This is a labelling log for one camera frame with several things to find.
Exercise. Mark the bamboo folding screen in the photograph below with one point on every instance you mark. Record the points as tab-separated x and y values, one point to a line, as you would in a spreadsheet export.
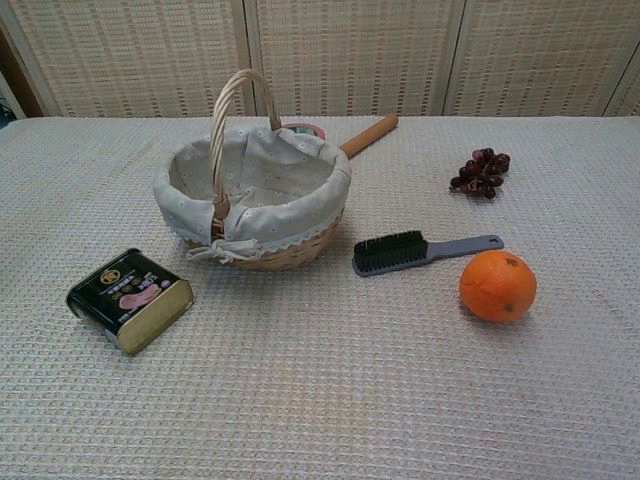
350	55

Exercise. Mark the black luncheon meat tin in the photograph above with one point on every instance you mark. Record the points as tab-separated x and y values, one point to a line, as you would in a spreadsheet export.
125	300

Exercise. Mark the woven beige tablecloth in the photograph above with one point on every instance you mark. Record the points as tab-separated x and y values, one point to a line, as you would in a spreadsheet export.
320	375

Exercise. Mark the bunch of dark red grapes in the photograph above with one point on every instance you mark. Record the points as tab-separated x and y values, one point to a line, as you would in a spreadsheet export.
482	172

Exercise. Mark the grey brush with black bristles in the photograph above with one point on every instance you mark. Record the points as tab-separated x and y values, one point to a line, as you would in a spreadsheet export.
395	254

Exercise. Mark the wicker basket with cloth liner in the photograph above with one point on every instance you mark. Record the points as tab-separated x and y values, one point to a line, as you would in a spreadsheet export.
280	200

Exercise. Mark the orange fruit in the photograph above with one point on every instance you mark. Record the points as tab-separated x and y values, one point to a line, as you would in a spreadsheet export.
497	286

